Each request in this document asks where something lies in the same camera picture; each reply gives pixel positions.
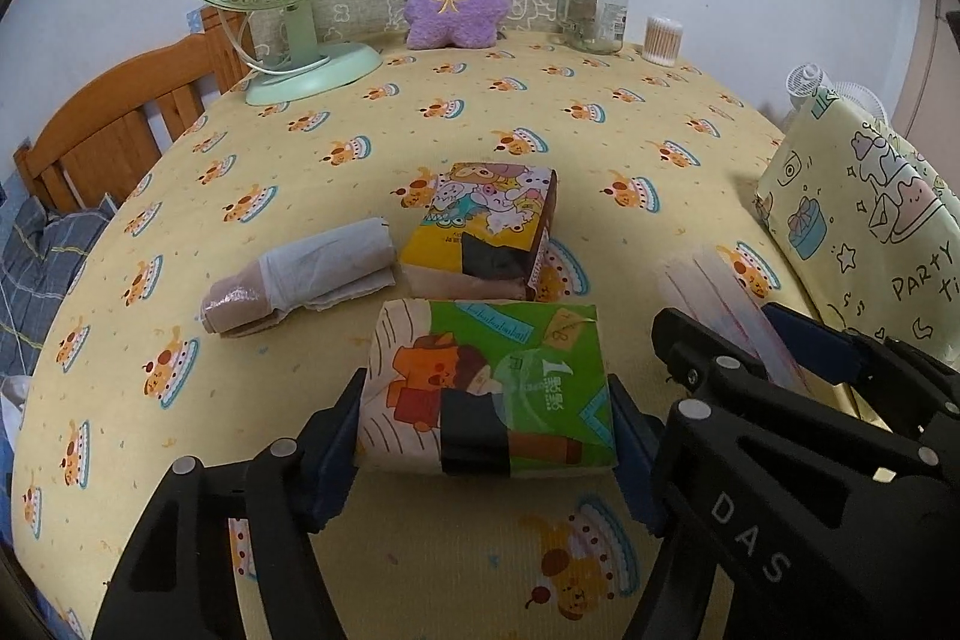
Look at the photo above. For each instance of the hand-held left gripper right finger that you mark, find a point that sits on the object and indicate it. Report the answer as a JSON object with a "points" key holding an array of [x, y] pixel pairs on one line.
{"points": [[637, 460]]}

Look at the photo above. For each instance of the clear plastic packet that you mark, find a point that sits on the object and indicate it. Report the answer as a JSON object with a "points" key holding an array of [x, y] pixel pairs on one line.
{"points": [[720, 287]]}

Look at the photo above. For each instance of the cotton swab container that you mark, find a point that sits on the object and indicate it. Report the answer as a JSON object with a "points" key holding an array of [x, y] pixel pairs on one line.
{"points": [[662, 40]]}

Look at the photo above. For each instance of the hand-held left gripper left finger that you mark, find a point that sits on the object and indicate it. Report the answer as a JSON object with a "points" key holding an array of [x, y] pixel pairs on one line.
{"points": [[330, 460]]}

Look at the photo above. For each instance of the yellow cartoon tissue pack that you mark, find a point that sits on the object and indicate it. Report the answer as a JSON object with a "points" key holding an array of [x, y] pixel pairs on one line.
{"points": [[465, 220]]}

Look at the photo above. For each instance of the glass jar with dark lid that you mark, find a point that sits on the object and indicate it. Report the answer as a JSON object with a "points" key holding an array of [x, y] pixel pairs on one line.
{"points": [[606, 10]]}

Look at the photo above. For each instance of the green cartoon tissue pack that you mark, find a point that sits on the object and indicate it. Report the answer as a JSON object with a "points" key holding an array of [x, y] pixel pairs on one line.
{"points": [[480, 385]]}

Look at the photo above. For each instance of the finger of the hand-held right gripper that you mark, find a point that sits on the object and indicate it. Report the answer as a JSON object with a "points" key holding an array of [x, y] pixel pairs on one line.
{"points": [[712, 362], [817, 347]]}

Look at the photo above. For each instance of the white floor fan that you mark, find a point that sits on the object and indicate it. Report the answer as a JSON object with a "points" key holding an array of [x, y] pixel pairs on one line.
{"points": [[806, 81]]}

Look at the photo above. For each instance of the yellow cake printed tablecloth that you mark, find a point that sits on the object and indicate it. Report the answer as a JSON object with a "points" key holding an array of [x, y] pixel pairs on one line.
{"points": [[300, 175]]}

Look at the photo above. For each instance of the beige wooden door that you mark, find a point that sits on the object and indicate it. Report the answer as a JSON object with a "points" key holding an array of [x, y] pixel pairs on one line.
{"points": [[937, 48]]}

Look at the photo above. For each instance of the blue plaid cloth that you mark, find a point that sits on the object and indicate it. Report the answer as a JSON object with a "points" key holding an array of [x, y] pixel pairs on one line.
{"points": [[45, 250]]}

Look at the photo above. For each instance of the wooden chair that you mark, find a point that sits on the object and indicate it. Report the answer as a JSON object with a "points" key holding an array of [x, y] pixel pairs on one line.
{"points": [[112, 115]]}

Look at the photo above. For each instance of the rolled beige stockings packet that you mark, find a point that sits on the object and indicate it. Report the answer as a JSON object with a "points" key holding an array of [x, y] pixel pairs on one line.
{"points": [[315, 265]]}

